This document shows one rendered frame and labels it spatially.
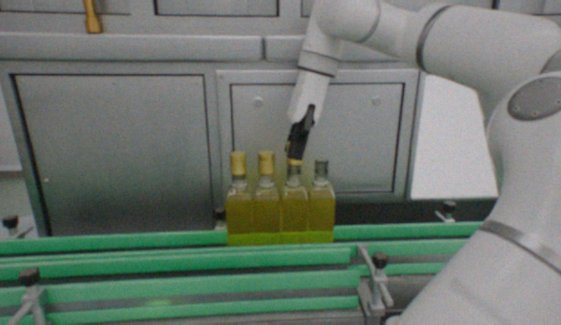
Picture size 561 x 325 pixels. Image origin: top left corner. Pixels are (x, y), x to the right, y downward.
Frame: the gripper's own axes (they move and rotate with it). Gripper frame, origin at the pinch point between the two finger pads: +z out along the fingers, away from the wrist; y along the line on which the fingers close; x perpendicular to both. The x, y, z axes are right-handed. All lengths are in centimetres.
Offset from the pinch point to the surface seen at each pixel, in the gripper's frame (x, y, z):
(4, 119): -241, -317, 120
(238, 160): -10.4, 0.1, 5.3
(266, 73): -8.2, -13.3, -11.8
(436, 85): 31.1, -12.9, -19.0
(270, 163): -4.0, 0.2, 4.6
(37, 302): -38, 14, 33
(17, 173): -226, -316, 177
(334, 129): 10.9, -13.7, -3.0
